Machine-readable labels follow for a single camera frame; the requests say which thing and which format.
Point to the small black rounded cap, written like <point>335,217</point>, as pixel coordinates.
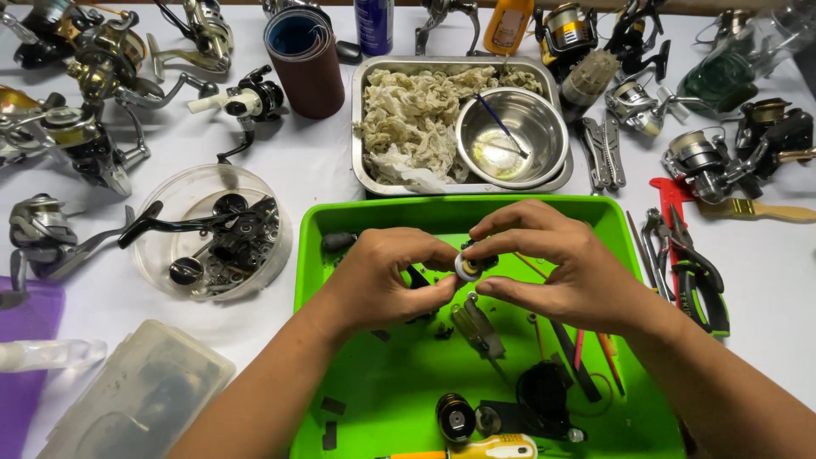
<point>349,52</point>

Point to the white and black fishing reel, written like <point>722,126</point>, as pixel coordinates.
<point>252,102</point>

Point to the person's right hand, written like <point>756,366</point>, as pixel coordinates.
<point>574,274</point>

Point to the black reel side plate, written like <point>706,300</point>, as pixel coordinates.
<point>510,417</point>

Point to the silver and black fishing reel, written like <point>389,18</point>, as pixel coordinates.
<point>704,166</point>

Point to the black and bronze fishing reel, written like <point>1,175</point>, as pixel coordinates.
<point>774,131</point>

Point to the clear plastic lidded box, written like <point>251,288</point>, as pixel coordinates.
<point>140,395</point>

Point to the brown sandpaper roll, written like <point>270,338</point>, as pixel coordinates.
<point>312,70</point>

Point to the red plastic caliper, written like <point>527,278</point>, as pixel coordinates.
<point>666,191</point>

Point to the black oval knob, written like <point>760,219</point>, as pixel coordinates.
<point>338,241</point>

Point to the green plastic tray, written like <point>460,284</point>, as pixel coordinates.
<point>395,376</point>

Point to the yellow and black fishing reel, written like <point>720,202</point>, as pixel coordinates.
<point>564,35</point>

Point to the green and black pliers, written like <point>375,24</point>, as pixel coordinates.
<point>701,280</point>

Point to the steel folding multi-tool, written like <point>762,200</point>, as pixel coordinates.
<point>604,153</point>

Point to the blue spray can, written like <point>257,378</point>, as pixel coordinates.
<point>374,25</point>

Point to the flat black strip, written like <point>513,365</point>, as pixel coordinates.
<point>577,363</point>

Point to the black reel spool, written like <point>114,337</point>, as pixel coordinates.
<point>455,417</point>

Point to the orange pencil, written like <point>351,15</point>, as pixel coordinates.
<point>611,363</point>

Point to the small silver fishing reel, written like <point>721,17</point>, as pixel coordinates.
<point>637,105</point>

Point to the translucent reel part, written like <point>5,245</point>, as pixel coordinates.
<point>478,328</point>

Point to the pink stick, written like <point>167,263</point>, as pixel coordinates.
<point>579,350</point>

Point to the black reel rotor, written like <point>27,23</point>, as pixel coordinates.
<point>542,392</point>

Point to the thin wooden stick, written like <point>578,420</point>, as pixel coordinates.
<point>637,245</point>

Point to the clear round tub of parts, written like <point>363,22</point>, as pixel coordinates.
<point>178,255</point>

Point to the small white round reel part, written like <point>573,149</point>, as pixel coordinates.
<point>468,268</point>

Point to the grey silver fishing reel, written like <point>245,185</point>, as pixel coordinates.
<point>41,233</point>

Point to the orange plastic bottle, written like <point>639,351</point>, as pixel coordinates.
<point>508,25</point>

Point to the steel pliers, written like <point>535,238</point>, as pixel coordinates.
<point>655,248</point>

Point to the small black reel part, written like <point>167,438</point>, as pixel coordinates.
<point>489,262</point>

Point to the grey fishing reel frame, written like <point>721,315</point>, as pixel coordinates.
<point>446,16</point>

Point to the clear bag of green line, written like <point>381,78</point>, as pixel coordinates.
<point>727,80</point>

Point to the olive gold fishing reel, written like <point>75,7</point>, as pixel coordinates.
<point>118,57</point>

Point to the small black flat piece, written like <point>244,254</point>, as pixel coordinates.
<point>333,405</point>
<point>329,436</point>

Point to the purple cloth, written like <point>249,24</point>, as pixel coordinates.
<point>25,395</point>

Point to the rectangular steel tray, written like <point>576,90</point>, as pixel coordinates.
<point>360,127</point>

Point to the round steel bowl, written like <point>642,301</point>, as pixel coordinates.
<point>529,150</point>

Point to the person's left hand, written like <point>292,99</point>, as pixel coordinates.
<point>370,280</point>

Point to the translucent plastic bottle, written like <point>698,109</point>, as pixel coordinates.
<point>586,83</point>

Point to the silver gold fishing reel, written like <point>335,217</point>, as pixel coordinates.
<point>207,35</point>

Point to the heap of crumpled beige rags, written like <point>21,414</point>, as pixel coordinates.
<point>408,121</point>

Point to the gold and black fishing reel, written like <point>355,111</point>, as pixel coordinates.
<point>70,137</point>

